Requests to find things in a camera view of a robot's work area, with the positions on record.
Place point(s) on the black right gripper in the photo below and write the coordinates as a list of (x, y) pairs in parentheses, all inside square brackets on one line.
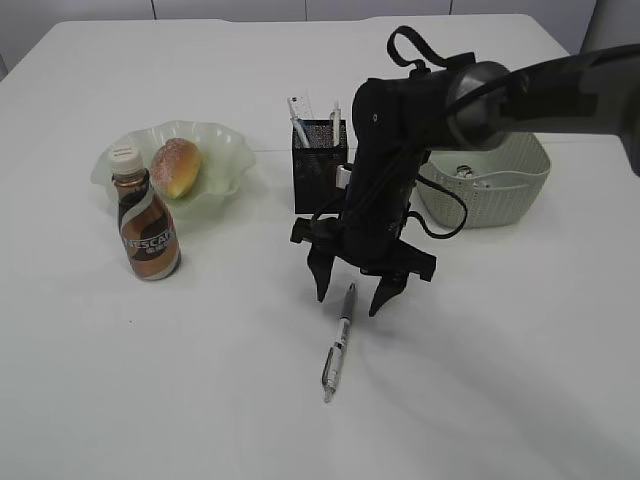
[(393, 263)]

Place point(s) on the grey white clear pen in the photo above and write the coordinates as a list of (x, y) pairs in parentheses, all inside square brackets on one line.
[(332, 370)]

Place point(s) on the paper ball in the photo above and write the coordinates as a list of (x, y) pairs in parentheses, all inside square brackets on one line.
[(467, 173)]

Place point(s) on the cream barrel pen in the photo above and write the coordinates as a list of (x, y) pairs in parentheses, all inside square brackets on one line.
[(335, 117)]

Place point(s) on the blue white pen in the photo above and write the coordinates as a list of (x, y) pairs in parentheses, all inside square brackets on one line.
[(297, 123)]

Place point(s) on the clear plastic ruler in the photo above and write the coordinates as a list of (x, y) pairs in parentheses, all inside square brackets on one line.
[(300, 107)]

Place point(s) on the sugared bread roll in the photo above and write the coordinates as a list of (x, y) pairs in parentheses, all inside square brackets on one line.
[(175, 167)]

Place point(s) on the brown Nescafe coffee bottle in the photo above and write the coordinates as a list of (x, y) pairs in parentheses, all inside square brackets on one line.
[(145, 224)]

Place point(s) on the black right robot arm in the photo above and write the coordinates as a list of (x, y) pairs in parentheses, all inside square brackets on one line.
[(399, 123)]

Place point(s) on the black mesh pen holder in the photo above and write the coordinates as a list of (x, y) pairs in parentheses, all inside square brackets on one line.
[(314, 167)]

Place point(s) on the pale green plastic basket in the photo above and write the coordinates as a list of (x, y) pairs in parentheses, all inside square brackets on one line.
[(516, 170)]

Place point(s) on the frosted green glass bowl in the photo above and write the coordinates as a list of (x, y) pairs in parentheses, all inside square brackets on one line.
[(226, 157)]

